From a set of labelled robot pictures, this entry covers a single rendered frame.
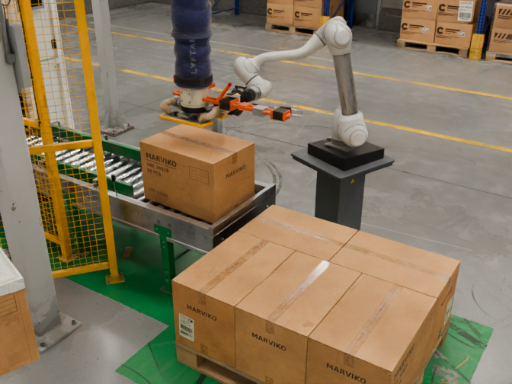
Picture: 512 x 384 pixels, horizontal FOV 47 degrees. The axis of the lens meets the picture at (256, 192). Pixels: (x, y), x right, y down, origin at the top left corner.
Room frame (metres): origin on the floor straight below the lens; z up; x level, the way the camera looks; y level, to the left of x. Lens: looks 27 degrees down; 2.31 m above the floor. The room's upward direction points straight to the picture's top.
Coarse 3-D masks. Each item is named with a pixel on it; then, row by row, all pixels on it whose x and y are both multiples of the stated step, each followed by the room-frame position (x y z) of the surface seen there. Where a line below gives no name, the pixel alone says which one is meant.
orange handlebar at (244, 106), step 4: (212, 84) 3.63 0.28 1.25; (176, 92) 3.46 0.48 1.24; (208, 96) 3.38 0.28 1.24; (204, 100) 3.34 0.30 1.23; (208, 100) 3.33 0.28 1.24; (212, 100) 3.32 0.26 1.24; (232, 104) 3.24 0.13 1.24; (236, 104) 3.23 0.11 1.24; (240, 104) 3.21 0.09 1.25; (244, 104) 3.21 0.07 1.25; (248, 104) 3.22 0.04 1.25; (240, 108) 3.21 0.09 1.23; (244, 108) 3.19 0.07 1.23; (248, 108) 3.18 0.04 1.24; (268, 108) 3.16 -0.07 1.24; (264, 112) 3.12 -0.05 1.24; (268, 112) 3.11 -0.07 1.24; (288, 116) 3.06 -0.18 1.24
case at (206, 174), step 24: (144, 144) 3.38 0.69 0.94; (168, 144) 3.36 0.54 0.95; (192, 144) 3.36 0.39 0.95; (216, 144) 3.36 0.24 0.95; (240, 144) 3.36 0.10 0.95; (144, 168) 3.40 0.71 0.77; (168, 168) 3.27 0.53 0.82; (192, 168) 3.16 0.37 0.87; (216, 168) 3.08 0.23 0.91; (240, 168) 3.26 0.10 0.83; (144, 192) 3.41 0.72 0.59; (168, 192) 3.28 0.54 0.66; (192, 192) 3.16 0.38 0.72; (216, 192) 3.07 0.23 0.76; (240, 192) 3.26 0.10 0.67; (216, 216) 3.07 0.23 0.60
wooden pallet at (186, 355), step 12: (444, 336) 2.62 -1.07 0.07; (180, 348) 2.48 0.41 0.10; (192, 348) 2.44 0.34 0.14; (180, 360) 2.49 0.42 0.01; (192, 360) 2.44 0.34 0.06; (204, 360) 2.48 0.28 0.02; (216, 360) 2.35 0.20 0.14; (204, 372) 2.39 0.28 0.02; (216, 372) 2.39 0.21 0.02; (228, 372) 2.39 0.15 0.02; (240, 372) 2.26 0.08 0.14; (420, 372) 2.26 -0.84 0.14
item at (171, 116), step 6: (162, 114) 3.40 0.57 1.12; (168, 114) 3.38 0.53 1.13; (174, 114) 3.36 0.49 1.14; (174, 120) 3.32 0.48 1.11; (180, 120) 3.30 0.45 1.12; (186, 120) 3.29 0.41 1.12; (192, 120) 3.28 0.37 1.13; (198, 120) 3.28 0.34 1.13; (210, 120) 3.29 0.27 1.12; (198, 126) 3.22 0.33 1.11; (204, 126) 3.21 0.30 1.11
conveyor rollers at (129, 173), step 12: (36, 144) 4.34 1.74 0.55; (60, 156) 4.10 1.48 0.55; (72, 156) 4.17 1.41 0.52; (108, 156) 4.12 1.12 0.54; (120, 156) 4.11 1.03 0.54; (108, 168) 3.88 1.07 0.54; (120, 168) 3.87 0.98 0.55; (132, 168) 3.94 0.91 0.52; (120, 180) 3.72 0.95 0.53; (132, 180) 3.70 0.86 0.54; (156, 204) 3.36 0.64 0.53
